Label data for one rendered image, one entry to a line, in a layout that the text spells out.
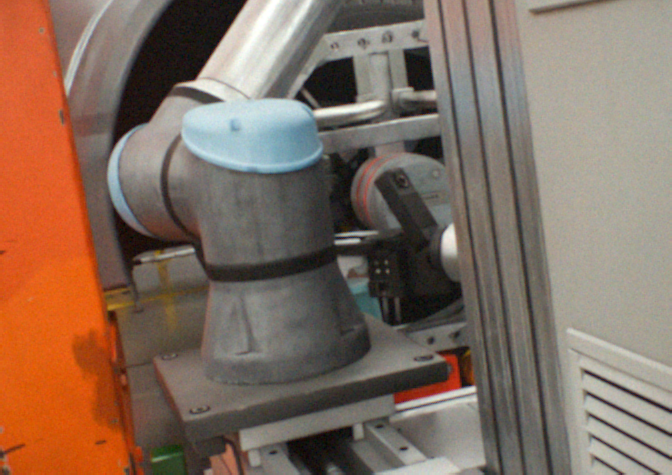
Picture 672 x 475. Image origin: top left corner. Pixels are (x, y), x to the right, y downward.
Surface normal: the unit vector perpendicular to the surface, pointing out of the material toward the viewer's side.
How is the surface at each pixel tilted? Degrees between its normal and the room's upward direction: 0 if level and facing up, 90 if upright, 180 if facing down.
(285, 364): 90
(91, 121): 90
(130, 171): 69
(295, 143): 88
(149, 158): 59
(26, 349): 90
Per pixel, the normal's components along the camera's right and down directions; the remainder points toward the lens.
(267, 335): -0.16, -0.14
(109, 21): 0.22, 0.11
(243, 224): -0.25, 0.18
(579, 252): -0.95, 0.18
